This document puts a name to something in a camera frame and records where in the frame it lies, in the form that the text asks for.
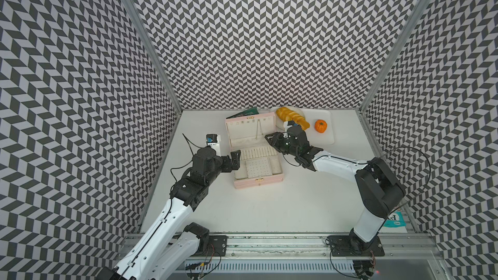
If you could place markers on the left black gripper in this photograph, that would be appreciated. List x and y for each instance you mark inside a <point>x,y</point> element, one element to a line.
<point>227,167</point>

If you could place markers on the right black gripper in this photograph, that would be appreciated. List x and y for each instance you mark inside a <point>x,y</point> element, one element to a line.
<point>273,141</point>

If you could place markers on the pink jewelry box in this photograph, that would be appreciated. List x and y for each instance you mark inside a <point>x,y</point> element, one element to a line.
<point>260,163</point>

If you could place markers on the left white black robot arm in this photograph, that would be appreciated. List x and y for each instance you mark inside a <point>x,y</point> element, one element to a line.
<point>158,254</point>

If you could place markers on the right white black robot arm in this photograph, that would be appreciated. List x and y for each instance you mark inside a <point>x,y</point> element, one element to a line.
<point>380,189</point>

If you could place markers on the white plate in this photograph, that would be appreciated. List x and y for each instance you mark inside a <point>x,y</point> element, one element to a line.
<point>279,122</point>

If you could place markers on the yellow braided bread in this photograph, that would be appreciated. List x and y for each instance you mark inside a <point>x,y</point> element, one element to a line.
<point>287,114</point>

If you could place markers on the green crisp bag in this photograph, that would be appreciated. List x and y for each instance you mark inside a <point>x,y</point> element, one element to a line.
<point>244,113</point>

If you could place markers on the white cutting board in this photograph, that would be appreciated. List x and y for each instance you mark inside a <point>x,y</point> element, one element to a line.
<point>312,116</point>

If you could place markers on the small orange pumpkin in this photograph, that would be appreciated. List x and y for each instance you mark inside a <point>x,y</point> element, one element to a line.
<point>321,126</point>

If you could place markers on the colourful candy bag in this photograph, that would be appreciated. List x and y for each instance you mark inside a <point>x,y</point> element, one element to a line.
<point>395,220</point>

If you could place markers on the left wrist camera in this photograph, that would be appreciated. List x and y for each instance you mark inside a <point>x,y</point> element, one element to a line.
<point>213,143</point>

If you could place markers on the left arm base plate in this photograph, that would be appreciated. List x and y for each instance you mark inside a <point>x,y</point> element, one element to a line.
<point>214,244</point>

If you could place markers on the aluminium front rail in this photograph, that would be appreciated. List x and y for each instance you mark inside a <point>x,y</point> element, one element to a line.
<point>313,246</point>

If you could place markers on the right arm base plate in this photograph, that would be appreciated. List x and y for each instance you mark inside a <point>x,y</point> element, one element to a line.
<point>348,246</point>

